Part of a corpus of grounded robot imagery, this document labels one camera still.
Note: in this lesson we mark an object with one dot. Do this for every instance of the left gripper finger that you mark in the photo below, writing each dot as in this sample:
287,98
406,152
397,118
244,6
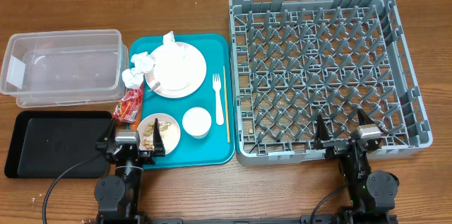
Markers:
108,134
157,139

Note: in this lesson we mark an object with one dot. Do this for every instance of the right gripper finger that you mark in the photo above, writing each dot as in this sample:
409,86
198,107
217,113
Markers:
321,130
363,118

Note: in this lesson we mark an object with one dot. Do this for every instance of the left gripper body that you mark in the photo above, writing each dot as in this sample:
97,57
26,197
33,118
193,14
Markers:
145,157

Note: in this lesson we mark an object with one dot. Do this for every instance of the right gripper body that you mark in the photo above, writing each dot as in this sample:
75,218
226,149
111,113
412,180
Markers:
339,148

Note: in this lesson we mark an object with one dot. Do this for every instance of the rice and peanuts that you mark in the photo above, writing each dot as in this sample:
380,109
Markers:
169,132

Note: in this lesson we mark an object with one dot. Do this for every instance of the pink bowl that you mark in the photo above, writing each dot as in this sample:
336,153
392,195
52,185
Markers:
161,118

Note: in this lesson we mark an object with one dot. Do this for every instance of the red snack wrapper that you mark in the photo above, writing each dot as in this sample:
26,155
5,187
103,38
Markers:
128,107

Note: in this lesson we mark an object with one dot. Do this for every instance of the white paper ball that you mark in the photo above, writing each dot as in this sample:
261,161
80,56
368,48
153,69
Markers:
133,78

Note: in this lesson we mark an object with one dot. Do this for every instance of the white napkin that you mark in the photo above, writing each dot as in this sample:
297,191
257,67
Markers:
143,62

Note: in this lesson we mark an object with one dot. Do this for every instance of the white tissue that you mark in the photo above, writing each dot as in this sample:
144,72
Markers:
171,45

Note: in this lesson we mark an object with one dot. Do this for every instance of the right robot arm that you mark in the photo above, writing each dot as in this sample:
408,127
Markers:
372,193

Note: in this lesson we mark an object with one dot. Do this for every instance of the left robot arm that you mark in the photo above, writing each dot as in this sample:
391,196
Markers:
118,195

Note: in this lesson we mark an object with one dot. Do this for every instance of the grey dishwasher rack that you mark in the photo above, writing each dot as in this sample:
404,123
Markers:
293,61

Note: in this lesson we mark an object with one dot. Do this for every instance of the white paper cup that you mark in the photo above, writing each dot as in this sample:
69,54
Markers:
197,122

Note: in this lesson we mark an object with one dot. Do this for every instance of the teal serving tray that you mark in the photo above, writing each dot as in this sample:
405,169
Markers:
214,148

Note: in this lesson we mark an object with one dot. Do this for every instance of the metal spoon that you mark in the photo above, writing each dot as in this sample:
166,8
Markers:
157,85

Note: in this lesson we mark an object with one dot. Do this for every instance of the black tray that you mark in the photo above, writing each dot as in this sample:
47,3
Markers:
46,143

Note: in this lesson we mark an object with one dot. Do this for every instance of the wooden chopstick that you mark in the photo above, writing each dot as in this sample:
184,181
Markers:
226,106

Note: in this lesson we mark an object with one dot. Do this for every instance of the large pink plate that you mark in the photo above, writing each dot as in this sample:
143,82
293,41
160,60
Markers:
195,74

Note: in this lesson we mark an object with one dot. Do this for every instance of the small white plate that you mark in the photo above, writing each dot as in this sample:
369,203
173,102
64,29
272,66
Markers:
174,79

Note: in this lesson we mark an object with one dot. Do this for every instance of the white plastic fork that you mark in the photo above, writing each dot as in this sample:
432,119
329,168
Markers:
218,105

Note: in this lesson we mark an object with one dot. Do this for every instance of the clear plastic bin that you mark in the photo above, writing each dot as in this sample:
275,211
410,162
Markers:
60,68

